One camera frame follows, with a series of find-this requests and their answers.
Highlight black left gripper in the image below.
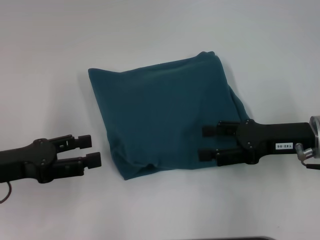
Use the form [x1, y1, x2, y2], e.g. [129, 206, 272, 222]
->
[0, 134, 103, 185]

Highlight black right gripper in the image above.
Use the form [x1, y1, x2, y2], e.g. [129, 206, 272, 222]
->
[198, 118, 316, 168]

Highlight teal t-shirt with beige print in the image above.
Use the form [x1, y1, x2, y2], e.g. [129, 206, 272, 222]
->
[87, 50, 253, 181]

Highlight dark left gripper cable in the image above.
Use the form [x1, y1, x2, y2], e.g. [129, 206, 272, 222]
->
[0, 181, 13, 204]

